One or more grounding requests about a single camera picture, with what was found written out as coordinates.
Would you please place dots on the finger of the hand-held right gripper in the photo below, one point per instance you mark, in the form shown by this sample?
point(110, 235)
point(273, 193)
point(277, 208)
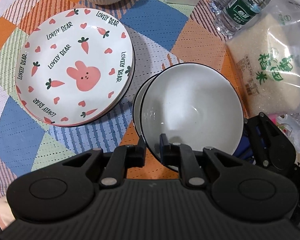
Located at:
point(265, 127)

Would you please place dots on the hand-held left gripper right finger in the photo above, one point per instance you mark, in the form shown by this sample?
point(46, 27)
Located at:
point(163, 143)

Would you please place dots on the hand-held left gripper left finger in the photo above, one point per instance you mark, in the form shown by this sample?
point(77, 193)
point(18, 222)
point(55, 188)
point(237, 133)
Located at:
point(136, 155)

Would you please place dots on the white bunny carrot plate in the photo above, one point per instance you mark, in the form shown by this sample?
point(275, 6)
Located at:
point(75, 62)

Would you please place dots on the white pink plastic packaging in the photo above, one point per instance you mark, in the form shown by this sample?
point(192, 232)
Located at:
point(293, 130)

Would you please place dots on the clear bag of rice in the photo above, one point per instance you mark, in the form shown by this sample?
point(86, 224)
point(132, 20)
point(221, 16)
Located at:
point(270, 62)

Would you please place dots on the colourful patchwork tablecloth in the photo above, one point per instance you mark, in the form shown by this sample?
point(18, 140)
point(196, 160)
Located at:
point(65, 142)

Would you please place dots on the green label water bottle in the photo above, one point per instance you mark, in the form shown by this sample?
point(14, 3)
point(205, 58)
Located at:
point(245, 7)

